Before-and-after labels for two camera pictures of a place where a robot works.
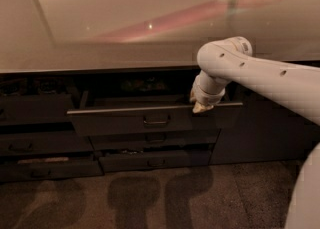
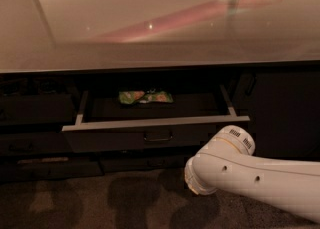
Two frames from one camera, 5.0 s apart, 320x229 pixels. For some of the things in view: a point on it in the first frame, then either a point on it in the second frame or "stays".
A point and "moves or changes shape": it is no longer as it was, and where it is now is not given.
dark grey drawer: (36, 108) stays
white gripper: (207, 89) → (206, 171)
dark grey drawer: (144, 115) moves or changes shape
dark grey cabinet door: (271, 131) stays
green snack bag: (144, 85) → (127, 97)
